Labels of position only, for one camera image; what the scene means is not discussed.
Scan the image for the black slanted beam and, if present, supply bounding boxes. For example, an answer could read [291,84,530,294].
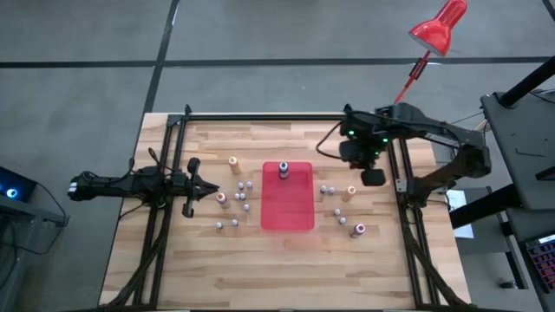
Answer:
[448,184,528,231]

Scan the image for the white paper sheet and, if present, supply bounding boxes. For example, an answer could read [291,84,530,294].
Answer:
[445,189,476,240]

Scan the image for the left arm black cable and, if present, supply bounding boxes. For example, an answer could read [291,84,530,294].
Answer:
[147,147,168,173]

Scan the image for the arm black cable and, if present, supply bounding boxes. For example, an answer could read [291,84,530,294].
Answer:
[147,147,168,173]
[315,113,353,162]

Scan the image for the grey metal stand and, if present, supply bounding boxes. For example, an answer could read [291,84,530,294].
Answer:
[0,197,70,312]

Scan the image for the dark grey desk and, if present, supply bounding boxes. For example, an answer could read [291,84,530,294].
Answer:
[480,88,555,212]

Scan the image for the red desk lamp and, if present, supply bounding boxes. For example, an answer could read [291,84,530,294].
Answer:
[392,0,468,105]

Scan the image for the black computer with blue light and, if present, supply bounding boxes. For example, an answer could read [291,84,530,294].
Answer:
[0,166,38,205]

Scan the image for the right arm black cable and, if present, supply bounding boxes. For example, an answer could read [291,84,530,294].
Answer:
[315,113,353,162]

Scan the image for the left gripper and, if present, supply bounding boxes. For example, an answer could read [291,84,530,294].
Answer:
[171,156,220,218]

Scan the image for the black round pole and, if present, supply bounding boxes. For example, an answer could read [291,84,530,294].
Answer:
[497,55,555,109]

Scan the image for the pink translucent plastic bin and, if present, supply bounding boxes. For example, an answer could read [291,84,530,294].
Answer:
[260,160,316,232]

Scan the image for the backlit keyboard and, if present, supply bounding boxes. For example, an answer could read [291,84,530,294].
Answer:
[524,233,555,296]

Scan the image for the grey keyboard tray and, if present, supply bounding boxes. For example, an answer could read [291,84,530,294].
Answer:
[496,207,555,312]

